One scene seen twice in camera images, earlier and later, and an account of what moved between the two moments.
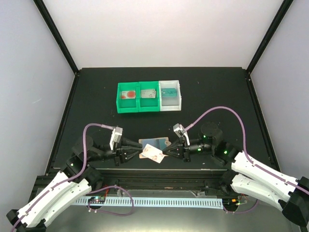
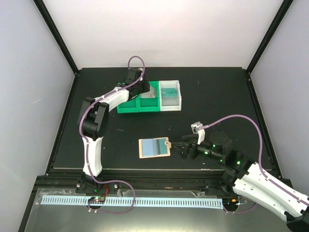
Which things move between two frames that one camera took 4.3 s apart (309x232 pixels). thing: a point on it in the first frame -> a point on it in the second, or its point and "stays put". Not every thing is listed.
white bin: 169,104 stays put
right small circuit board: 230,202 stays put
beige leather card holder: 160,143 stays put
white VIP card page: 153,153 -> 150,94
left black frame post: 57,33 stays put
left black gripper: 119,153 -> 147,87
